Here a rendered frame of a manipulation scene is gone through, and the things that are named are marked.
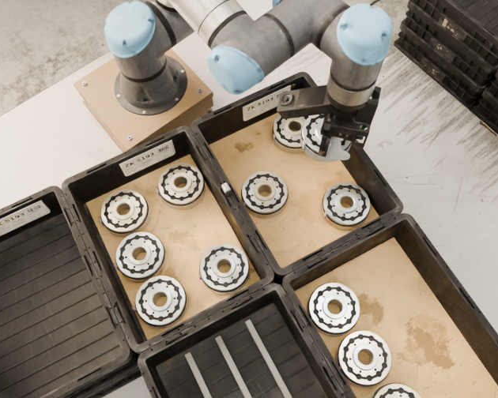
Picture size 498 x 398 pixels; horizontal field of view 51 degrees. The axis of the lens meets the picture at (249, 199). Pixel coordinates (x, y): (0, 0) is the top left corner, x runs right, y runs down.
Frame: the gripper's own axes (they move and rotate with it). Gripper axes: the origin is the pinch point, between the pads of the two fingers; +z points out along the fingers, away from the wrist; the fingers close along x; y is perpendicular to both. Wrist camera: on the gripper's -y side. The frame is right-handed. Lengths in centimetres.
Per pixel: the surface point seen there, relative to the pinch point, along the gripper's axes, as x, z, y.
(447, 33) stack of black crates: 84, 51, 33
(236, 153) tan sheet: 3.0, 16.5, -19.1
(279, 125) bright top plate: 11.0, 13.5, -10.8
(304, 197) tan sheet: -4.2, 16.4, -1.3
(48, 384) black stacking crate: -56, 17, -41
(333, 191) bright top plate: -2.5, 13.5, 4.7
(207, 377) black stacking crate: -47, 17, -12
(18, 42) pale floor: 79, 100, -148
